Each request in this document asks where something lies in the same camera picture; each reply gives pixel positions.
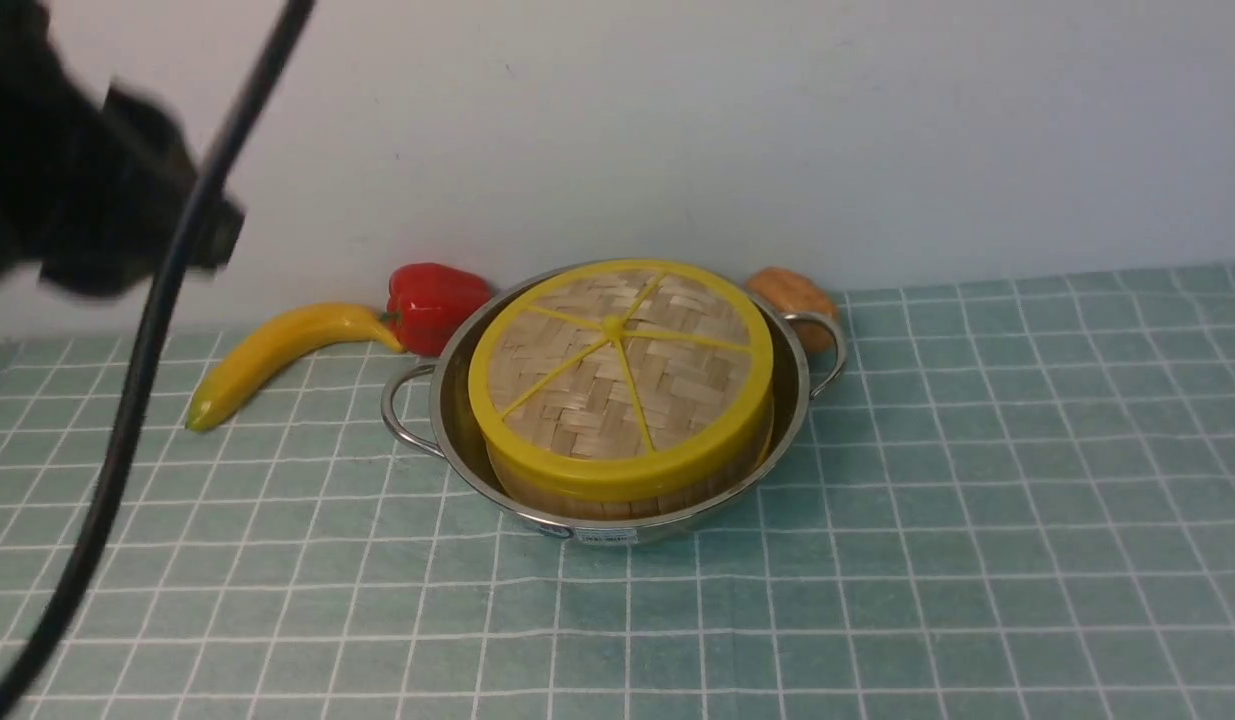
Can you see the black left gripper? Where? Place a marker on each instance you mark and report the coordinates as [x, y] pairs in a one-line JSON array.
[[90, 191]]

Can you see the yellow woven steamer lid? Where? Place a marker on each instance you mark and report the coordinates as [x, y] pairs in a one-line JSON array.
[[611, 359]]

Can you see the yellow bamboo steamer basket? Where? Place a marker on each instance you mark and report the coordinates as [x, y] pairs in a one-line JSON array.
[[636, 487]]

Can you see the stainless steel pot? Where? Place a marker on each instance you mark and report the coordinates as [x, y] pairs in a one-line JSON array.
[[428, 408]]

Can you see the yellow banana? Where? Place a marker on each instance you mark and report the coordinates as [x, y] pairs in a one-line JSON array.
[[274, 346]]

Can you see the red bell pepper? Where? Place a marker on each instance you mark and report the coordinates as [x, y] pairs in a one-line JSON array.
[[428, 302]]

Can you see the brown bread roll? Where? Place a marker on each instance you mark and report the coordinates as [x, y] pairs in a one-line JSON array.
[[791, 292]]

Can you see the green checkered tablecloth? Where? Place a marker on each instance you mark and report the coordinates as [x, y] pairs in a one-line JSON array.
[[1018, 503]]

